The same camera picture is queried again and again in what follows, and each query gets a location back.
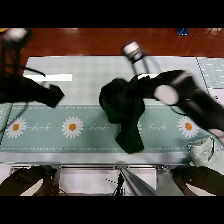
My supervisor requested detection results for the dark green T-shirt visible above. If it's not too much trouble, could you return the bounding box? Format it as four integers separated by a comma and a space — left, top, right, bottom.
98, 77, 146, 155

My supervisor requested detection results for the pale green garment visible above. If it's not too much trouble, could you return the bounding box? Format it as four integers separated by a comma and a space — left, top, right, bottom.
186, 135, 224, 177

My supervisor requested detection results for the black cable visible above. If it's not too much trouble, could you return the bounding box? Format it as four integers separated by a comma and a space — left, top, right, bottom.
113, 172, 126, 197

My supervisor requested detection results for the silver frame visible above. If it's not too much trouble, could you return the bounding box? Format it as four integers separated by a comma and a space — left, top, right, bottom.
0, 162, 224, 197

